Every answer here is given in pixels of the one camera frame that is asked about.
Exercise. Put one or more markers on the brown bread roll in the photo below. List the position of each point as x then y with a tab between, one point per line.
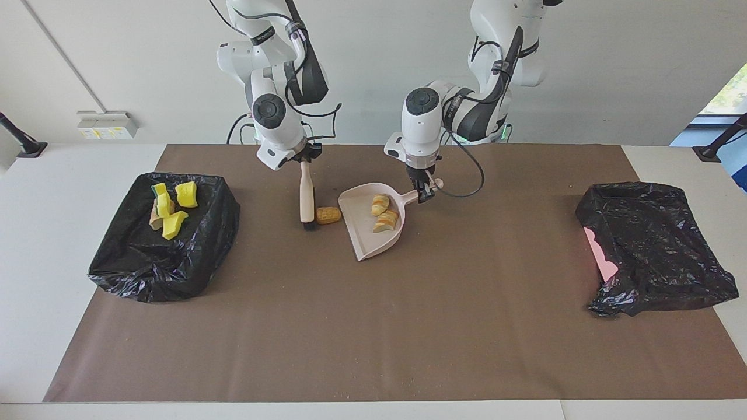
328	216

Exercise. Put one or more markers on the yellow sponge with green pad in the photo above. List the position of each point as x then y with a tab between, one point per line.
163	201

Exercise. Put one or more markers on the black trash bag bin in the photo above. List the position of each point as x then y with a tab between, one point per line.
163	262

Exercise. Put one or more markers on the white wall socket box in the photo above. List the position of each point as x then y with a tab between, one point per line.
108	125

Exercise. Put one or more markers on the pale yellowish bread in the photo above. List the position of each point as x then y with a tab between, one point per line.
380	205

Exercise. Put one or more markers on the striped croissant bread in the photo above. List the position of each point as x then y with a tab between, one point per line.
155	220
386	221

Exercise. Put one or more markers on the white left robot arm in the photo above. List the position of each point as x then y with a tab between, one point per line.
421	134

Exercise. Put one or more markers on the window with green view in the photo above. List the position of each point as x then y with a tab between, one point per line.
729	93

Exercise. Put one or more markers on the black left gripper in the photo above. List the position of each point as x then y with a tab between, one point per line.
420	173

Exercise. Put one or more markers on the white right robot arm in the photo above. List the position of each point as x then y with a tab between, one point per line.
274	122

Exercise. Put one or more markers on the yellow sponge piece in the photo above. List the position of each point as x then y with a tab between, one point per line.
173	224
187	195

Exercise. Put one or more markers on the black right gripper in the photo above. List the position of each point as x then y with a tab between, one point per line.
308	151

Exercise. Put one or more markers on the brown paper table mat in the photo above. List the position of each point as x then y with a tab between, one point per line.
373	361

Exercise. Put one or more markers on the black trash bag over pink bin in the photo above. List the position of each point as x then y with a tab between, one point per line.
659	245

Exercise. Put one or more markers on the pale pink plastic dustpan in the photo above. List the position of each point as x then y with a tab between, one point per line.
362	227

